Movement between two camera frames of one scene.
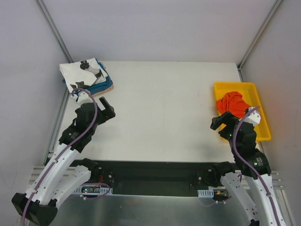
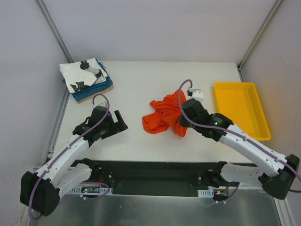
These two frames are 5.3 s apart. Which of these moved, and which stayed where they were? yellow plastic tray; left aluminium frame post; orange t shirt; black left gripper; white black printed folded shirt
Moved: orange t shirt; black left gripper
Stayed: left aluminium frame post; white black printed folded shirt; yellow plastic tray
